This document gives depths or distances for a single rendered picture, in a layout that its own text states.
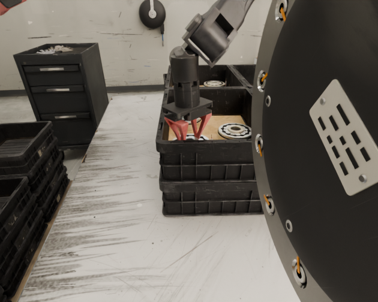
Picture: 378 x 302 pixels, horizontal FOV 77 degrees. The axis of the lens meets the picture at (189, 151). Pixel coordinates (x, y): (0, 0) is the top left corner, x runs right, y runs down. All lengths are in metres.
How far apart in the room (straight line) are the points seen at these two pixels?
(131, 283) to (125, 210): 0.21
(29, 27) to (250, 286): 4.10
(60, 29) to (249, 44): 2.77
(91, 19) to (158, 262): 3.69
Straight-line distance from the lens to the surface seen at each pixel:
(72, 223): 0.70
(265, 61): 0.17
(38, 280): 0.63
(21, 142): 1.72
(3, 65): 4.53
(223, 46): 0.51
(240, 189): 0.59
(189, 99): 0.52
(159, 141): 0.51
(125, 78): 4.05
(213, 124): 0.82
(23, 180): 1.35
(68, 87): 2.03
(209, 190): 0.57
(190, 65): 0.50
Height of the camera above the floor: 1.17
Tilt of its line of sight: 31 degrees down
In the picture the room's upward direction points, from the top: straight up
